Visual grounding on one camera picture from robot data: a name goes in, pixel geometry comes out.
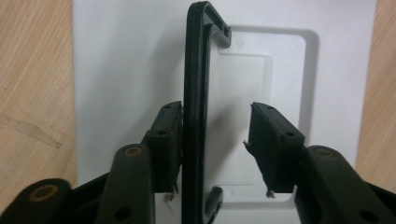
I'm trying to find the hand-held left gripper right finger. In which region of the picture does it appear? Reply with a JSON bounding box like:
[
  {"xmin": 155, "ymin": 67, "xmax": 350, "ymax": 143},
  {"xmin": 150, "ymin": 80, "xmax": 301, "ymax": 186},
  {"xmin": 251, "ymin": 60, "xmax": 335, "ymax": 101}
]
[{"xmin": 243, "ymin": 101, "xmax": 306, "ymax": 199}]

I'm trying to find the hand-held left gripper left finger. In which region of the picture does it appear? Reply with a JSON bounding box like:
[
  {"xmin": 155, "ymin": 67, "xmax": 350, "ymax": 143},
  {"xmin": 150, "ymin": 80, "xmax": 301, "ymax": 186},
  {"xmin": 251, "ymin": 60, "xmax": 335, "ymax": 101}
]
[{"xmin": 141, "ymin": 100, "xmax": 184, "ymax": 194}]

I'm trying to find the white moulded packaging tray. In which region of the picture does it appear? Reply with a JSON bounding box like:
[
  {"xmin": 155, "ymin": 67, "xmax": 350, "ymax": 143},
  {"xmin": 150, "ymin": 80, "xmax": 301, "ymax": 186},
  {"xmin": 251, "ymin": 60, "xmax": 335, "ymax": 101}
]
[{"xmin": 72, "ymin": 0, "xmax": 378, "ymax": 224}]

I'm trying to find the clear tape strip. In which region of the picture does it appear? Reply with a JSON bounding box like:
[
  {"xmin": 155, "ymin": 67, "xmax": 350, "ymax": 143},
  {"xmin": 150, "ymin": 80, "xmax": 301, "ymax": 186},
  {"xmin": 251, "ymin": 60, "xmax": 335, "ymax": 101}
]
[{"xmin": 0, "ymin": 111, "xmax": 64, "ymax": 149}]

